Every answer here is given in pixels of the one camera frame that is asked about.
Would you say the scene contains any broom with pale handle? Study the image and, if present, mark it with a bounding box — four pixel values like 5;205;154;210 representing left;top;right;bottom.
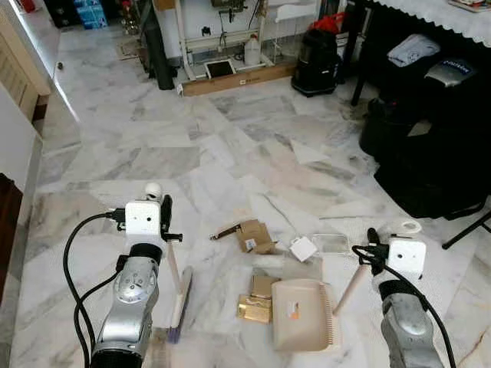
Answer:
143;182;195;344

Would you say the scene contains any beige long-handled dustpan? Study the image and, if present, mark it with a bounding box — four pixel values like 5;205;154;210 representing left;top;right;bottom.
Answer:
270;220;423;353

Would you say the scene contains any clear plastic container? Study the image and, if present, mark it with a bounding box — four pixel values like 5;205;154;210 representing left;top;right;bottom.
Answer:
311;232;351;257

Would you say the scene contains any thin brown stick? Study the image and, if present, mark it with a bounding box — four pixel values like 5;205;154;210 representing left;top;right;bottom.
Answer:
210;226;239;242

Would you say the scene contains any small brown cardboard box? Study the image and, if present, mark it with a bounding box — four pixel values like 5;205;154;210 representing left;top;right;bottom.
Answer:
234;220;278;255

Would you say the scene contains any black stand leg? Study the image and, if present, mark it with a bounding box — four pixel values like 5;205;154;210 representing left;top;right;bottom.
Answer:
441;209;491;251

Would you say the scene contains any large black bag pile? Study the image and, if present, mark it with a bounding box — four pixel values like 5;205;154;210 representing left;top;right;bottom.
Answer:
358;77;491;221

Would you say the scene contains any flat brown cardboard piece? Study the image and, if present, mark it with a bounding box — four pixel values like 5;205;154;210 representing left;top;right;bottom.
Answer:
250;274;279;300

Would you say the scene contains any flat gold box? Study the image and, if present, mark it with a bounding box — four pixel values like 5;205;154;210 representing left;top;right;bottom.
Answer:
236;295;274;324

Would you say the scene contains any long brown cardboard box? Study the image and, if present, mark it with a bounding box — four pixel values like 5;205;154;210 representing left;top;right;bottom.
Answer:
181;63;297;97

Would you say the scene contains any white-framed black tablet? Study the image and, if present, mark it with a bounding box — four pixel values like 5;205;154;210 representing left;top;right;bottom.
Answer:
204;59;237;81

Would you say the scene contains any dark brown wooden panel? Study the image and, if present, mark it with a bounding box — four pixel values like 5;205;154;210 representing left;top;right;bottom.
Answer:
0;172;24;301

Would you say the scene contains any black upright cylinder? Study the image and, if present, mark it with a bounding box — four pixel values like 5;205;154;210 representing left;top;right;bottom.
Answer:
140;0;178;91

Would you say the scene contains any white metal rack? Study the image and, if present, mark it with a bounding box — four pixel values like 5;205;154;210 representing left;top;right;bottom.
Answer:
173;0;323;77

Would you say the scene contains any white plastic jug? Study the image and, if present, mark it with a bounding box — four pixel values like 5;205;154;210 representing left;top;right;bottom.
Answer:
242;34;262;67

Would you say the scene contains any black bag with white lettering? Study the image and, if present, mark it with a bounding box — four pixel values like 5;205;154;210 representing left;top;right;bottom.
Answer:
423;59;481;90

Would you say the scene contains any black canister vacuum cleaner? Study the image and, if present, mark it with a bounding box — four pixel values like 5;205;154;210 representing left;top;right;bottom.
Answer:
291;27;343;97

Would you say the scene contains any folded grey cloth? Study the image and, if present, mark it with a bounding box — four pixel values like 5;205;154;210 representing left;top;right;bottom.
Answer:
387;34;440;69

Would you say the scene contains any slatted wooden cabinet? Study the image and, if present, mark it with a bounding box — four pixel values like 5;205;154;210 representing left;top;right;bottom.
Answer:
0;8;51;123

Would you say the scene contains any dark blue carton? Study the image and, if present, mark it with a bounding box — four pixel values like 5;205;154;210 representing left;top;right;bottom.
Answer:
73;0;109;31

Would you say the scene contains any red cloth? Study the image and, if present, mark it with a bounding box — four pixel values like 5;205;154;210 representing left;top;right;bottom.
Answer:
311;11;346;34

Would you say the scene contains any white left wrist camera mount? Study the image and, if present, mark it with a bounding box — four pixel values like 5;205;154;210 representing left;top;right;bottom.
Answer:
124;199;163;246

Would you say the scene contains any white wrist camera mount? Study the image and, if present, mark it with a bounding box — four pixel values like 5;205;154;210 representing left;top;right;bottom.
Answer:
387;238;427;281
124;199;163;246

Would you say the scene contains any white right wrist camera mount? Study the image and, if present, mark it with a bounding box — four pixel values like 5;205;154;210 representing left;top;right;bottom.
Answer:
387;238;427;281

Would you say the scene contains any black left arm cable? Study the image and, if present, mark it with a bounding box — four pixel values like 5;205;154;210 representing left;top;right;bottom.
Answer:
62;209;128;367

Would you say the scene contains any white low wall panel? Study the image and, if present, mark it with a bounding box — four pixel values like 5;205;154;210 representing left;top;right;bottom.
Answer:
0;80;44;196

